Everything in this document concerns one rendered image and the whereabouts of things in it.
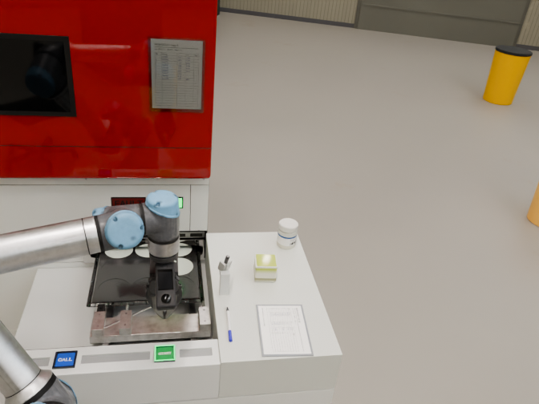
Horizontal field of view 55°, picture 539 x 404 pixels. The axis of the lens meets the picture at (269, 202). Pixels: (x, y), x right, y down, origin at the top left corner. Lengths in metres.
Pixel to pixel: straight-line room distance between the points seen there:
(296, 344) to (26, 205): 1.02
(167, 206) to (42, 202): 0.81
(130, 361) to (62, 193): 0.67
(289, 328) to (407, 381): 1.39
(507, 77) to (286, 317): 6.15
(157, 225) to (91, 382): 0.52
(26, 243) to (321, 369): 0.90
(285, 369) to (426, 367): 1.55
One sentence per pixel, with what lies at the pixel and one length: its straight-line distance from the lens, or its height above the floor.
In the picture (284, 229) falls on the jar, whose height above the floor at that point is 1.05.
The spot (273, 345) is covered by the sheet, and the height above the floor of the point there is 0.97.
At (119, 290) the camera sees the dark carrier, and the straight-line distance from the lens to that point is 1.80.
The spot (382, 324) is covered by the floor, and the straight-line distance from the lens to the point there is 3.14.
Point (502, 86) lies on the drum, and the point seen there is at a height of 0.25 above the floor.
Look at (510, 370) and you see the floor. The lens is 3.20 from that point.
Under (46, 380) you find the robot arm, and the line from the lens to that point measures 1.27.
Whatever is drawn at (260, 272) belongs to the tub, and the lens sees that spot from 1.70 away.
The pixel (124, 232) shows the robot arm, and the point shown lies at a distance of 1.04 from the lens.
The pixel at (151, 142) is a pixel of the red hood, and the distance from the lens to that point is 1.70.
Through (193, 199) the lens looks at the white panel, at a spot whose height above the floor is 1.11.
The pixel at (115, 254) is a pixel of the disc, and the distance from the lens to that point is 1.96.
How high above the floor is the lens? 2.07
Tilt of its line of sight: 31 degrees down
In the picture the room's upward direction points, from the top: 6 degrees clockwise
